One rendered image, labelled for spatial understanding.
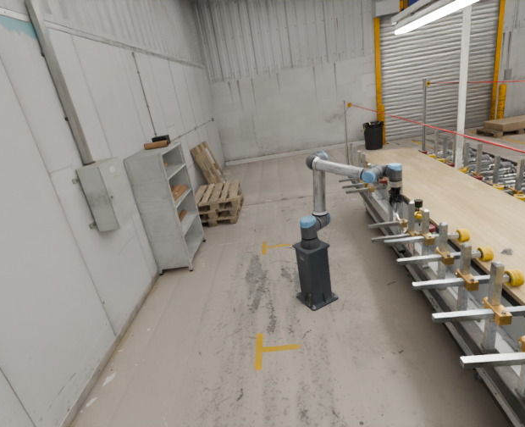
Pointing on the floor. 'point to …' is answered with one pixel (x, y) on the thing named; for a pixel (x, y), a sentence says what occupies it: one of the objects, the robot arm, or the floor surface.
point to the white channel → (461, 65)
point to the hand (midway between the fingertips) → (395, 210)
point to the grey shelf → (150, 184)
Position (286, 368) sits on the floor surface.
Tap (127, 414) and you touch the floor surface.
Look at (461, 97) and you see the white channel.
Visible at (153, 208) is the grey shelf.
